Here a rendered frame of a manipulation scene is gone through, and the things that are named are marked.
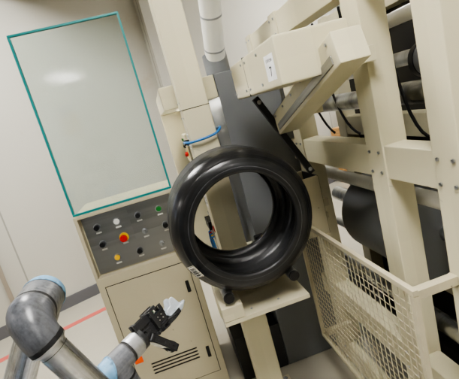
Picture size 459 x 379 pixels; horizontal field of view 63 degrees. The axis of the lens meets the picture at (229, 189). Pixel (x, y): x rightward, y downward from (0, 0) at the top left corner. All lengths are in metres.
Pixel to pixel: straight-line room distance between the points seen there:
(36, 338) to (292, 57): 1.02
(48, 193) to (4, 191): 0.40
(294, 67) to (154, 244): 1.39
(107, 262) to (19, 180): 2.25
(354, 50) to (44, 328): 1.09
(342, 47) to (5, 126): 3.67
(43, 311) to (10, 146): 3.36
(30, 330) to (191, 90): 1.15
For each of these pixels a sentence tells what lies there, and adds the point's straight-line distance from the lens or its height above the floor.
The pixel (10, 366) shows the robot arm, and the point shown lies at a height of 1.10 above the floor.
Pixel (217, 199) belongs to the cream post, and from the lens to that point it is 1.79.
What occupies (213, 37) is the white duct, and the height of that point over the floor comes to 2.00.
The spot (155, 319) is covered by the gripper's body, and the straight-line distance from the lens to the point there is 1.31.
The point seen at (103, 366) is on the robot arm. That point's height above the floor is 1.00.
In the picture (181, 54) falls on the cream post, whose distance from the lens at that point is 1.77.
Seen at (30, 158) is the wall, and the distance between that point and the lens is 4.34.
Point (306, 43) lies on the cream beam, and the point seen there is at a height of 1.74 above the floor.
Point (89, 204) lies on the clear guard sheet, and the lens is 2.17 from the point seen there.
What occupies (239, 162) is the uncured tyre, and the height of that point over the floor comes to 1.42.
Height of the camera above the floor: 1.62
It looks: 12 degrees down
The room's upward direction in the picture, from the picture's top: 15 degrees counter-clockwise
